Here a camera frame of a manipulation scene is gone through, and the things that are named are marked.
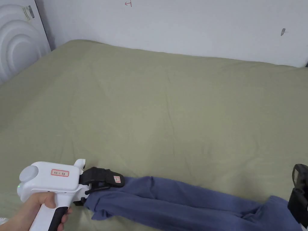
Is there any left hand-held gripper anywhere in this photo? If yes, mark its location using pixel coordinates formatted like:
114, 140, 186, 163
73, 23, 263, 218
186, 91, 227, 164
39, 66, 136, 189
17, 159, 125, 231

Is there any dark blue garment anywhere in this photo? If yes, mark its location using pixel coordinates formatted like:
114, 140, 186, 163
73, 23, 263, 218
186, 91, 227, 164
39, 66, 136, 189
84, 176, 304, 231

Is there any person's left hand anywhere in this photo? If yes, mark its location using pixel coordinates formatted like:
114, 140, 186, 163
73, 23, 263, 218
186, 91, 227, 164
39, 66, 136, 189
0, 192, 73, 231

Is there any bed with pale green sheet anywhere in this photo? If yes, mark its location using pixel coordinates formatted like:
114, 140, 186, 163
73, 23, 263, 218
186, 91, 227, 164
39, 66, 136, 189
0, 39, 308, 231

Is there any white panel with curved ridges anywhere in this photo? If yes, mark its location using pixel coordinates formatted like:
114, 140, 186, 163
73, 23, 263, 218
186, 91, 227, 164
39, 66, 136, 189
0, 0, 51, 84

